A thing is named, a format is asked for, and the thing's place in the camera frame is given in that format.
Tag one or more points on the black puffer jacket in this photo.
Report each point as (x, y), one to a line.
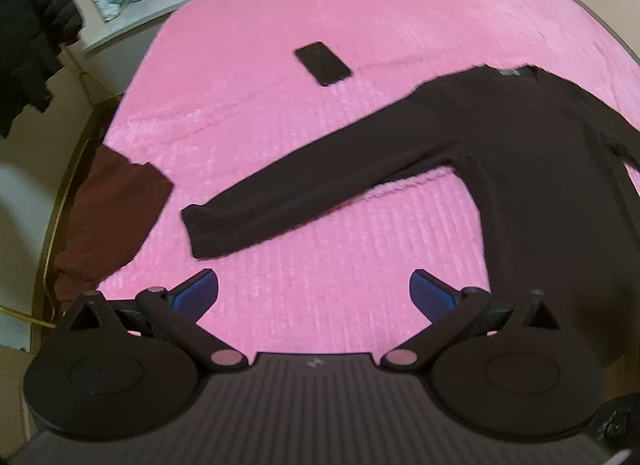
(25, 20)

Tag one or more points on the gold clothes rack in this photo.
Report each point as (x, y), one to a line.
(46, 270)

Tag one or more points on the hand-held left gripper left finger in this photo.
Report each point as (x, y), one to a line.
(195, 292)

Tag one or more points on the white window ledge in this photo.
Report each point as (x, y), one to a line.
(145, 15)

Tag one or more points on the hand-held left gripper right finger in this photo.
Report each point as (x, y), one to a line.
(430, 295)

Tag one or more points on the green and white packet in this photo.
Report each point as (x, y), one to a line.
(111, 4)

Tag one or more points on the pink ribbed blanket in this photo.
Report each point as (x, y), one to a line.
(225, 95)

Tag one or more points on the maroon garment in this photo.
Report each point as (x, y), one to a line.
(110, 205)

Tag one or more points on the dark brown sweater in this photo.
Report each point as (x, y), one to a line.
(525, 170)

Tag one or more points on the person's black leather jacket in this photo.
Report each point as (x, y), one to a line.
(615, 420)

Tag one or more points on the black smartphone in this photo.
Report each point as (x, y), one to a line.
(322, 64)

